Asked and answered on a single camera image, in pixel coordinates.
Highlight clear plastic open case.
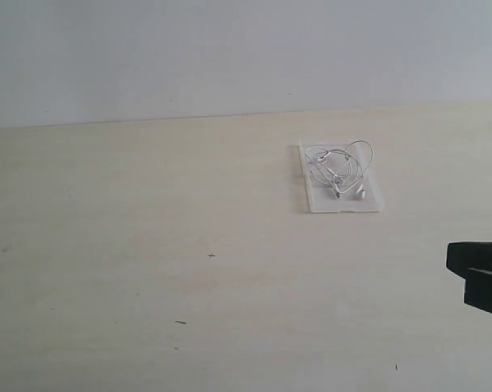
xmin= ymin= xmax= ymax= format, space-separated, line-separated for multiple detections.
xmin=290 ymin=139 xmax=384 ymax=213

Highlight white wired earphones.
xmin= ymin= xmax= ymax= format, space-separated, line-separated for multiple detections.
xmin=304 ymin=139 xmax=375 ymax=201

